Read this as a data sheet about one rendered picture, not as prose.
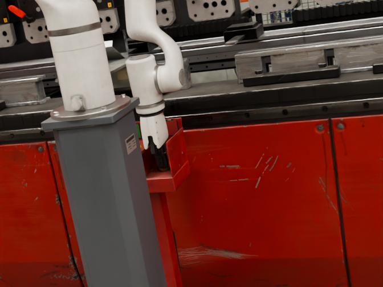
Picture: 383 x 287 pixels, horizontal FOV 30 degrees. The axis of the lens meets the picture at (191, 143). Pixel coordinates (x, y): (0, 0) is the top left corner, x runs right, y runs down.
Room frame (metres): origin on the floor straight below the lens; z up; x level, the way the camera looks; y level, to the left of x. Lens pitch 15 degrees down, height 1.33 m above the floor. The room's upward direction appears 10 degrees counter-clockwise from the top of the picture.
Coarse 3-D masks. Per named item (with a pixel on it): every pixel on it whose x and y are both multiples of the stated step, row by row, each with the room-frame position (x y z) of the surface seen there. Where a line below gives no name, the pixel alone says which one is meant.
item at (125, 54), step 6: (108, 36) 2.45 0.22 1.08; (114, 36) 2.44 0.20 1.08; (120, 36) 2.43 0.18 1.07; (126, 36) 2.44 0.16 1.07; (114, 42) 2.44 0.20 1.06; (120, 42) 2.43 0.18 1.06; (126, 42) 2.44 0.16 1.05; (120, 48) 2.43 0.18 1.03; (126, 48) 2.43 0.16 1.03; (126, 54) 2.44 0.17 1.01
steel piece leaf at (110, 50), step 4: (112, 40) 2.37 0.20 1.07; (108, 44) 2.36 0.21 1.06; (108, 48) 2.37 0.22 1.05; (112, 48) 2.37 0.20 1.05; (108, 52) 2.40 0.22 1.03; (112, 52) 2.40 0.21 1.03; (116, 52) 2.40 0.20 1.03; (108, 56) 2.43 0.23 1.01; (112, 56) 2.43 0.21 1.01; (116, 56) 2.43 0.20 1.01; (120, 56) 2.42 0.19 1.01
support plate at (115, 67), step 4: (108, 60) 2.44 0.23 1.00; (112, 60) 2.42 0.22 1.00; (116, 60) 2.40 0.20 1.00; (120, 60) 2.39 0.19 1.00; (124, 60) 2.37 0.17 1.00; (112, 64) 2.33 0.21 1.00; (116, 64) 2.31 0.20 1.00; (120, 64) 2.30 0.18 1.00; (124, 64) 2.29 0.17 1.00; (112, 68) 2.24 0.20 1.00; (116, 68) 2.23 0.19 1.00; (120, 68) 2.26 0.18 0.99; (112, 72) 2.20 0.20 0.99; (56, 80) 2.22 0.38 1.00
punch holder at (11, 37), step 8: (0, 0) 2.54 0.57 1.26; (8, 0) 2.55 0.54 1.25; (16, 0) 2.60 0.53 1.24; (0, 8) 2.55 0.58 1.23; (8, 8) 2.54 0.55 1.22; (0, 16) 2.54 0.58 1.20; (8, 16) 2.53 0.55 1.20; (16, 16) 2.58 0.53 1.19; (0, 24) 2.57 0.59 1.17; (8, 24) 2.53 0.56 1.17; (16, 24) 2.57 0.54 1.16; (0, 32) 2.54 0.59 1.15; (8, 32) 2.53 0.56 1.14; (16, 32) 2.56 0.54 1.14; (0, 40) 2.55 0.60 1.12; (8, 40) 2.55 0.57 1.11; (16, 40) 2.55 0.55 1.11; (24, 40) 2.60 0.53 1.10
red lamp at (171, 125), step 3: (168, 123) 2.11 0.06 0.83; (171, 123) 2.10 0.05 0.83; (174, 123) 2.10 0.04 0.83; (168, 126) 2.11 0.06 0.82; (171, 126) 2.11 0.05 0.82; (174, 126) 2.10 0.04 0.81; (168, 129) 2.11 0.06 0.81; (171, 129) 2.11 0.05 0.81; (174, 129) 2.10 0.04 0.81; (177, 129) 2.10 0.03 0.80; (168, 132) 2.11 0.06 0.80; (171, 132) 2.11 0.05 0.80; (174, 132) 2.10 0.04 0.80; (171, 135) 2.11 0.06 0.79
